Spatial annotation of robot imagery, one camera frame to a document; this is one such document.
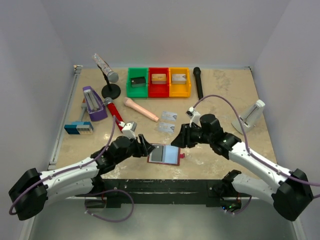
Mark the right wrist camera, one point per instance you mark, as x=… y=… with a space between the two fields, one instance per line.
x=194 y=115

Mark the red leather card holder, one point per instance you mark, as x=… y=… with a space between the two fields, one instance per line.
x=171 y=155

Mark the blue grey block tool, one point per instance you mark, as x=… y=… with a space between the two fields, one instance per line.
x=79 y=128

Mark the purple metronome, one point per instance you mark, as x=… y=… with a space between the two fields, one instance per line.
x=95 y=107

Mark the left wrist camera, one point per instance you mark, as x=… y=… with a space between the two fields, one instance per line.
x=128 y=129

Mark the black card in green bin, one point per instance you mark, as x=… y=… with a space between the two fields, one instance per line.
x=137 y=82

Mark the grey orange small tool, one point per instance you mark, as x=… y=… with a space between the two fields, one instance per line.
x=83 y=110

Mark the black microphone stand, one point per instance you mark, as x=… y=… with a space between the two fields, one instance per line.
x=111 y=90

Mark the red microphone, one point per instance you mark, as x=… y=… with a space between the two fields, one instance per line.
x=108 y=102

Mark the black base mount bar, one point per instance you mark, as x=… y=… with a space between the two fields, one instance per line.
x=208 y=192

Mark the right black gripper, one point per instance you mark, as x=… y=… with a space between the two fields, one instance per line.
x=186 y=136

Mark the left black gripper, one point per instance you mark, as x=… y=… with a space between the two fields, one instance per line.
x=142 y=145

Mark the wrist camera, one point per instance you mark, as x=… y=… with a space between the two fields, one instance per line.
x=194 y=115
x=128 y=129

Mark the yellow plastic bin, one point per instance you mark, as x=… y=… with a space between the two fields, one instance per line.
x=180 y=91

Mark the silver card in yellow bin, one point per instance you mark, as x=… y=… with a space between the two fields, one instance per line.
x=179 y=79

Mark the black microphone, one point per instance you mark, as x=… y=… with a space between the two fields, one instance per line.
x=198 y=81

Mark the tan card in red bin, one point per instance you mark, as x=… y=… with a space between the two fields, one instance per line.
x=158 y=79

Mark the pink microphone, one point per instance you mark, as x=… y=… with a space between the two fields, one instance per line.
x=128 y=102

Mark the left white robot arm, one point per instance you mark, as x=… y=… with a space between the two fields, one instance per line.
x=34 y=189

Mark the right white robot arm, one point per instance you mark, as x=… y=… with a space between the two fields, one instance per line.
x=289 y=192

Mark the red plastic bin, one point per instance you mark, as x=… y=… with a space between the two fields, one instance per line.
x=158 y=88

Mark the green plastic bin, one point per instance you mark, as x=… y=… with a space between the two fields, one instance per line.
x=141 y=92

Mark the silver VIP card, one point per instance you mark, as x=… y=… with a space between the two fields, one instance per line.
x=169 y=116
x=166 y=127

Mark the glitter microphone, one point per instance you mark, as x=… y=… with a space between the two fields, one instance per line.
x=111 y=75

